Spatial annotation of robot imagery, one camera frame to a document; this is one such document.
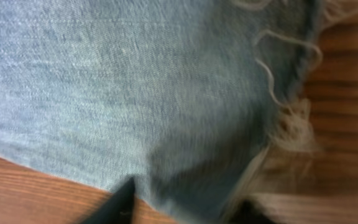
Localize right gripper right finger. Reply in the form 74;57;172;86
229;200;275;224

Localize blue denim jeans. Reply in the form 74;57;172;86
0;0;324;223

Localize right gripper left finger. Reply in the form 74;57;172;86
80;177;135;224

